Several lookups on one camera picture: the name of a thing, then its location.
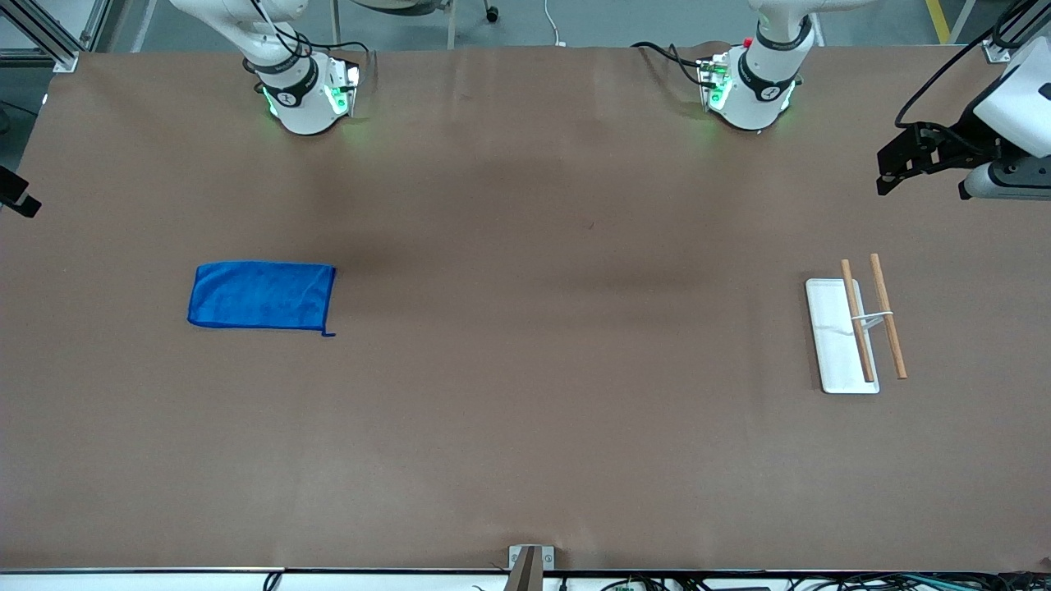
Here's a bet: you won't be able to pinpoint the blue microfibre towel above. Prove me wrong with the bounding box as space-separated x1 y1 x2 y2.
186 261 338 338

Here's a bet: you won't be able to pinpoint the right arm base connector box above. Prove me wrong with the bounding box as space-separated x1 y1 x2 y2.
327 59 362 117

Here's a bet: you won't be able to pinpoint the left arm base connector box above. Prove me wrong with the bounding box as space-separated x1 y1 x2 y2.
698 56 732 112

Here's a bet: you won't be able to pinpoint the white towel rack wooden bars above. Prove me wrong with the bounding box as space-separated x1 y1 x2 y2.
805 253 909 396

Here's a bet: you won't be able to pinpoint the brown table cover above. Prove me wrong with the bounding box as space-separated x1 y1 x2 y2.
0 45 1051 573

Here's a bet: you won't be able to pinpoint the stool with caster wheels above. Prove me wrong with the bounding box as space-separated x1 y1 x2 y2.
328 0 502 50

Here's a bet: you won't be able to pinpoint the black left arm wrist cable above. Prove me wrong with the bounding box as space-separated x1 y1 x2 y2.
895 0 1051 129

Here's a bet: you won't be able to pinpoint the aluminium frame profile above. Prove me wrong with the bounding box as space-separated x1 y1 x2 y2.
0 0 112 73
981 0 1051 63

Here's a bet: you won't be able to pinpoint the black left arm base cable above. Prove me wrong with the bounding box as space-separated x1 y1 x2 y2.
631 41 711 89

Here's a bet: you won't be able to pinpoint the tangled cables bundle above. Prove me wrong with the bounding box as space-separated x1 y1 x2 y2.
468 572 1051 591

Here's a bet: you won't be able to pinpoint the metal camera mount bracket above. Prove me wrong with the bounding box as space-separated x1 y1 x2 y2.
507 544 555 591

